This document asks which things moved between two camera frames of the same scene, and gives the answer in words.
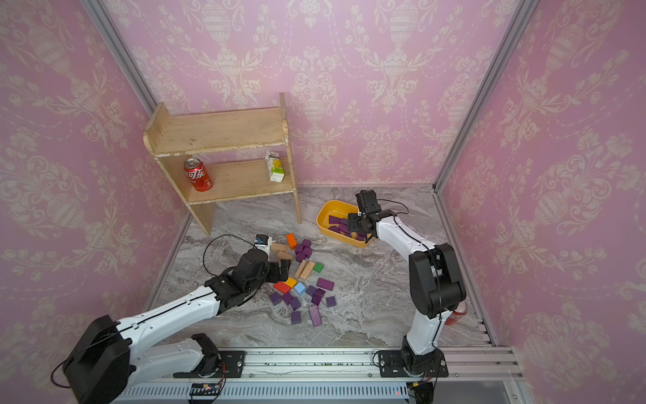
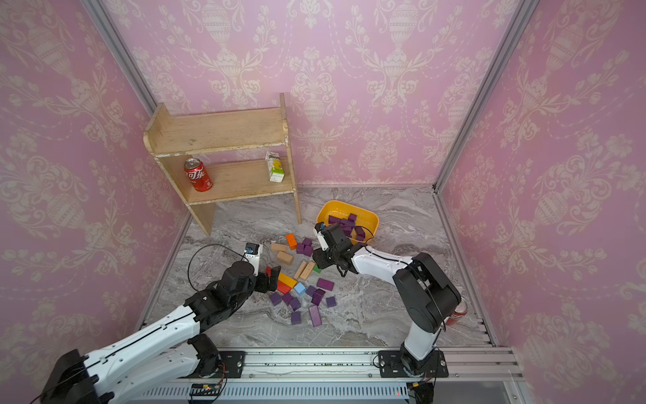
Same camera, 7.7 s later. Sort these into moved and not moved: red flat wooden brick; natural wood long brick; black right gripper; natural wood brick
Moved: black right gripper
Not moved: red flat wooden brick; natural wood long brick; natural wood brick
